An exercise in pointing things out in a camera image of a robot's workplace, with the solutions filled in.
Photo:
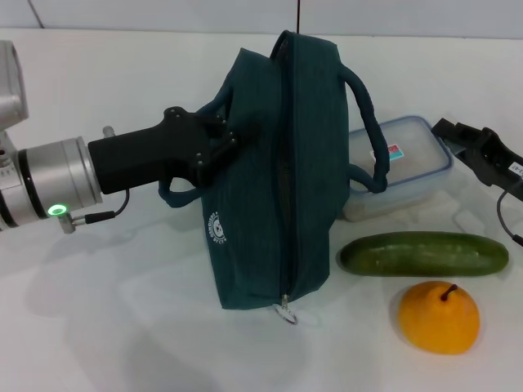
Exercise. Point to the orange pear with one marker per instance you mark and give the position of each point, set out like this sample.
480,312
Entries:
437,318

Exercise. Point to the green cucumber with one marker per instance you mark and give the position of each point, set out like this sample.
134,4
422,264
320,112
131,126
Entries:
425,253

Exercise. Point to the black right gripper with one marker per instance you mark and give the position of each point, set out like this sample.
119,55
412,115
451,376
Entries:
498,159

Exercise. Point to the clear plastic container blue lid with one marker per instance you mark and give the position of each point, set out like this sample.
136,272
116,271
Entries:
417,143

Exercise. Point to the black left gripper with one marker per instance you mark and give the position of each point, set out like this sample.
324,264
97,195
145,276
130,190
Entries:
159,153

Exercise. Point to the dark teal fabric bag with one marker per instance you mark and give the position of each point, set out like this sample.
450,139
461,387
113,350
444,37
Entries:
253,228

